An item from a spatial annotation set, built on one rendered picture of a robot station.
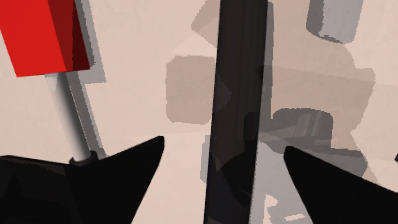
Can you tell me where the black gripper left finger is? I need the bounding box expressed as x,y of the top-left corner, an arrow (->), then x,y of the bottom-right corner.
0,136 -> 165,224

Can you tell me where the black vertical pole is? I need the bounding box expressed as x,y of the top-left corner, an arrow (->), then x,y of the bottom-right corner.
203,0 -> 268,224

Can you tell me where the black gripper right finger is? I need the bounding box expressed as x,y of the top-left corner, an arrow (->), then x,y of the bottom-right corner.
284,146 -> 398,224

